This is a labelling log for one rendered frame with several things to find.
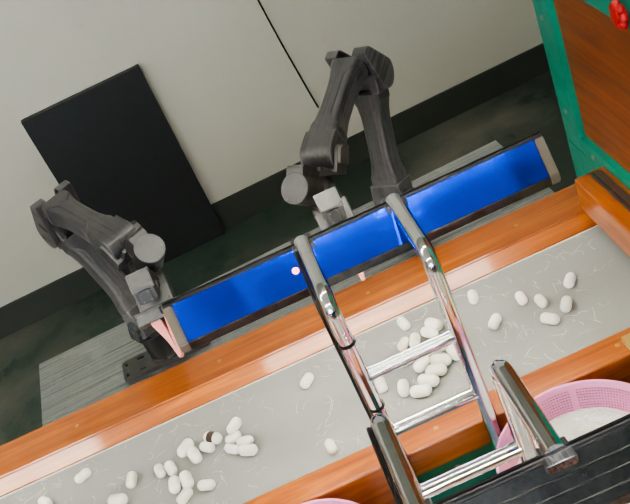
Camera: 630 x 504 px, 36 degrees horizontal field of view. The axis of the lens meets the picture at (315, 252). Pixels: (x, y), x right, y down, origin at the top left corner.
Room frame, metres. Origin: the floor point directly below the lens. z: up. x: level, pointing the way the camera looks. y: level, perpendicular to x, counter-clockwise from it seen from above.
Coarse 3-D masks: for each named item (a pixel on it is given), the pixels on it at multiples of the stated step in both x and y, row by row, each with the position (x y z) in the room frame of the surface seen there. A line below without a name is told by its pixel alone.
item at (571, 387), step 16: (576, 384) 1.06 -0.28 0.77; (592, 384) 1.05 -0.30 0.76; (608, 384) 1.04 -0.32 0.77; (624, 384) 1.02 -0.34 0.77; (544, 400) 1.07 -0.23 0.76; (560, 400) 1.06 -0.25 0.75; (576, 400) 1.06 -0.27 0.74; (592, 400) 1.05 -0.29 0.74; (608, 400) 1.03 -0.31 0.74; (624, 400) 1.02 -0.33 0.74; (560, 416) 1.06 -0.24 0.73; (496, 448) 1.01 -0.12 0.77; (512, 464) 1.00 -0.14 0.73
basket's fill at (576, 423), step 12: (588, 408) 1.04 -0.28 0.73; (600, 408) 1.03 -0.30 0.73; (612, 408) 1.02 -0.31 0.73; (552, 420) 1.05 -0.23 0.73; (564, 420) 1.04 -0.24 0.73; (576, 420) 1.03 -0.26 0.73; (588, 420) 1.02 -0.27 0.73; (600, 420) 1.01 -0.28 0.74; (612, 420) 1.00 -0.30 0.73; (564, 432) 1.02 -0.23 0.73; (576, 432) 1.01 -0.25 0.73
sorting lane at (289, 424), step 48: (576, 240) 1.42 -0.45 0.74; (480, 288) 1.41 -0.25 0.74; (528, 288) 1.35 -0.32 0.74; (576, 288) 1.29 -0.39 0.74; (624, 288) 1.24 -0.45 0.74; (384, 336) 1.40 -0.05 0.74; (480, 336) 1.29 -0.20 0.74; (528, 336) 1.23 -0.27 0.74; (576, 336) 1.19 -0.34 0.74; (288, 384) 1.39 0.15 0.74; (336, 384) 1.33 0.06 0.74; (144, 432) 1.43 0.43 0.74; (192, 432) 1.38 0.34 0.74; (288, 432) 1.27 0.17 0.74; (336, 432) 1.22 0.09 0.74; (48, 480) 1.42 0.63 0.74; (96, 480) 1.37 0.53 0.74; (144, 480) 1.31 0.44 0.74; (240, 480) 1.21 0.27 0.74; (288, 480) 1.16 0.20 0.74
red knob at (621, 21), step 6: (618, 0) 1.21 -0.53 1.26; (612, 6) 1.21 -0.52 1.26; (618, 6) 1.20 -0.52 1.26; (624, 6) 1.20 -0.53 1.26; (612, 12) 1.21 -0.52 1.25; (618, 12) 1.20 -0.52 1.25; (624, 12) 1.19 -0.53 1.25; (612, 18) 1.22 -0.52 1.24; (618, 18) 1.20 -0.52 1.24; (624, 18) 1.19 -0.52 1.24; (618, 24) 1.20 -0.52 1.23; (624, 24) 1.19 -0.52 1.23
